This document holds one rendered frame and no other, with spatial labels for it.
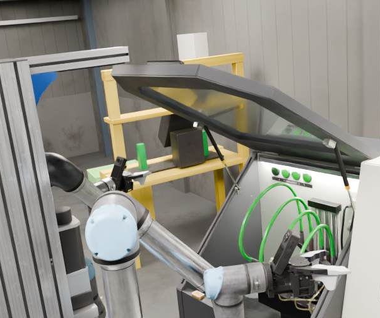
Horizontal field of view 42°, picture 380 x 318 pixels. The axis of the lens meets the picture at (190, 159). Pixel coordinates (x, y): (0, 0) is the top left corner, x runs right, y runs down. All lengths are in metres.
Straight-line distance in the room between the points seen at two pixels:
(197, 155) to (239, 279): 3.44
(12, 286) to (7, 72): 0.57
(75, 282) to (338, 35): 3.01
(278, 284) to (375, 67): 2.61
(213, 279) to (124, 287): 0.22
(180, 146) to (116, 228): 3.43
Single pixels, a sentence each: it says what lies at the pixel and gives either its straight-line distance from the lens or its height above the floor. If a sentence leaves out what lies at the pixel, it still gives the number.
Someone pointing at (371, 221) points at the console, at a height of 1.36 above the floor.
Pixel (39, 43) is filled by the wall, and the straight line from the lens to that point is 8.89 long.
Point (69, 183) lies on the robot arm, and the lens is 1.78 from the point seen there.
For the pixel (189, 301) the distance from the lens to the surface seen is 2.24.
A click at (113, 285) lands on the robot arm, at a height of 1.49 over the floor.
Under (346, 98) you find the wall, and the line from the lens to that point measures 4.06.
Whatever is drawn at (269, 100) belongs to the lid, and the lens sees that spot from 1.39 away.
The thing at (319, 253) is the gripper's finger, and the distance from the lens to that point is 1.39.
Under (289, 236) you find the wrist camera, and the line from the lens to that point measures 1.27.
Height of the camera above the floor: 2.07
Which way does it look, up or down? 15 degrees down
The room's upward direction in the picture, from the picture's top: 6 degrees counter-clockwise
